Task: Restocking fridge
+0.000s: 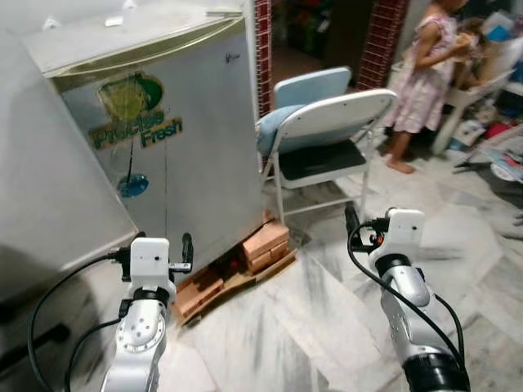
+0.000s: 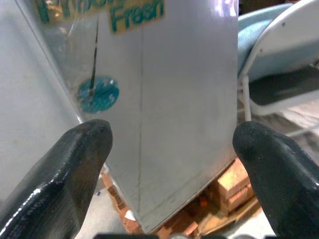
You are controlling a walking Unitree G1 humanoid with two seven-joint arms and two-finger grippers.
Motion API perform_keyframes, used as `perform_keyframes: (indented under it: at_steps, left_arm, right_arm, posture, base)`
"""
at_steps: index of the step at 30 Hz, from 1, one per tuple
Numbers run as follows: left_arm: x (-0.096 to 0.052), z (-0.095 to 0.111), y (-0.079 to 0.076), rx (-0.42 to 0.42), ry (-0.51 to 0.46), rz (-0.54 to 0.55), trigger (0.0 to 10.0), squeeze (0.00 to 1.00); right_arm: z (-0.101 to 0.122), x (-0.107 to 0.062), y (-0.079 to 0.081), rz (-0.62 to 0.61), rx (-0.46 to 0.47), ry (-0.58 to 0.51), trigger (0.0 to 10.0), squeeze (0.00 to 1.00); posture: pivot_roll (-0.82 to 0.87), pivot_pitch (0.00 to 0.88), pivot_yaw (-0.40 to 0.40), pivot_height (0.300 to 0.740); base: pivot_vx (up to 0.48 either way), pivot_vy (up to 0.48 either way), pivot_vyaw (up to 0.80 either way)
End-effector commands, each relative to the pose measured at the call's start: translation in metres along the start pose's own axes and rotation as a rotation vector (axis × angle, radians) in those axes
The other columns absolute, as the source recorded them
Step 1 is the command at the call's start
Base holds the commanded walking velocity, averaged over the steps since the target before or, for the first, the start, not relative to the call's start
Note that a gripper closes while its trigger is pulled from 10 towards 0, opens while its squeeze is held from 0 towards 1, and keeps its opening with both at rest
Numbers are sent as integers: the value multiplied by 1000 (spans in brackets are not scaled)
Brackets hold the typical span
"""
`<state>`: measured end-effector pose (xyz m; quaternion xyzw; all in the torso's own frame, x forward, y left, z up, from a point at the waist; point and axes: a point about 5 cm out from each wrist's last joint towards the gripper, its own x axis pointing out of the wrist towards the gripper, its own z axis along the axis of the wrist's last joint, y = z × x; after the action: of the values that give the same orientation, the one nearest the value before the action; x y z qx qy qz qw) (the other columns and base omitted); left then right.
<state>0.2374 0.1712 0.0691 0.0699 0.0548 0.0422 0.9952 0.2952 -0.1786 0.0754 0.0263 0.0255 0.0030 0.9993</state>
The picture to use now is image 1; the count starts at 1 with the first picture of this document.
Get small white fridge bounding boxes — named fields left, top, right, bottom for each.
left=20, top=4, right=267, bottom=275

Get round blue sticker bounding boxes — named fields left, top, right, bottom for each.
left=117, top=173, right=150, bottom=199

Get white folding chair black seat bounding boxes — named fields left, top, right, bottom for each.
left=260, top=88, right=399, bottom=226

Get light blue cushion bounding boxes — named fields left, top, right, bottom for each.
left=256, top=66, right=354, bottom=158

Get printed papers pile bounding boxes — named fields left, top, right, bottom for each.
left=454, top=137, right=523, bottom=187

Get green Precise Fresh sticker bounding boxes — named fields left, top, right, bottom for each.
left=88, top=71, right=185, bottom=152

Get girl in pink dress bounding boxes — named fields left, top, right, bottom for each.
left=383, top=0, right=476, bottom=175

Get white plastic chair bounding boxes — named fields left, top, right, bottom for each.
left=430, top=37, right=523, bottom=157

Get wide red brick pillar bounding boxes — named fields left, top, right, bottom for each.
left=355, top=0, right=410, bottom=91

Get narrow red brick pillar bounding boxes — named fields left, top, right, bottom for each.
left=253, top=0, right=273, bottom=117

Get blue bag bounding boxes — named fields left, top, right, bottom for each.
left=481, top=11, right=516, bottom=43

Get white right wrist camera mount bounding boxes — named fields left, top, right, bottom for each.
left=368, top=208, right=427, bottom=263

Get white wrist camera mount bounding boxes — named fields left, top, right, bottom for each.
left=368, top=208, right=427, bottom=263
left=128, top=236, right=177, bottom=300

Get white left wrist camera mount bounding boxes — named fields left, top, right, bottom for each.
left=128, top=236, right=177, bottom=300

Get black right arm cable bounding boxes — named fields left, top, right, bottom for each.
left=346, top=224, right=467, bottom=368

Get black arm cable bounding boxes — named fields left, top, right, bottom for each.
left=346, top=224, right=467, bottom=368
left=28, top=247, right=132, bottom=392
left=64, top=317, right=125, bottom=392

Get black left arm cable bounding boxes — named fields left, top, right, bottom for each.
left=64, top=317, right=125, bottom=392
left=28, top=247, right=132, bottom=392

